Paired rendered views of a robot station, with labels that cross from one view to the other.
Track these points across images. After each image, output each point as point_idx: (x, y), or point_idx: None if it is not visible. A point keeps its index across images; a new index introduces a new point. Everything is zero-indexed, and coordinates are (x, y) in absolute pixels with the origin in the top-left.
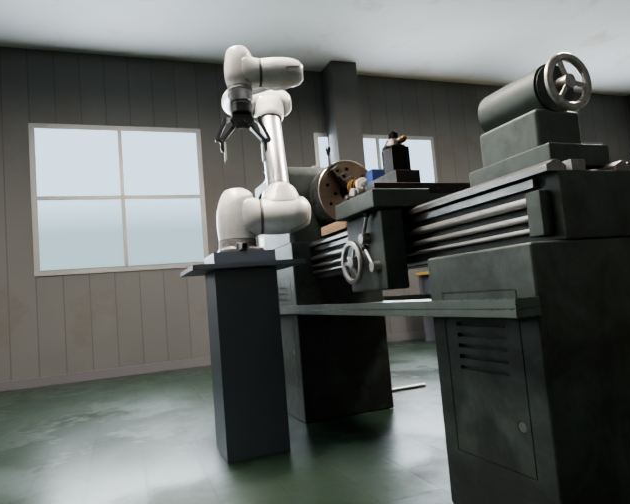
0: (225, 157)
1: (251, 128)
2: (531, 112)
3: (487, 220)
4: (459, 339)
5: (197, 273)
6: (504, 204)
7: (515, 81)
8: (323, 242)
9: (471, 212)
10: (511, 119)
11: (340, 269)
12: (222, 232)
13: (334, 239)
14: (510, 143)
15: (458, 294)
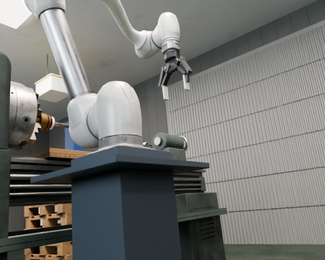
0: (189, 87)
1: (171, 74)
2: (184, 150)
3: (184, 182)
4: (200, 228)
5: (155, 167)
6: (194, 178)
7: (175, 135)
8: (45, 163)
9: (179, 177)
10: (174, 147)
11: (61, 195)
12: (141, 128)
13: (68, 164)
14: (179, 156)
15: (199, 209)
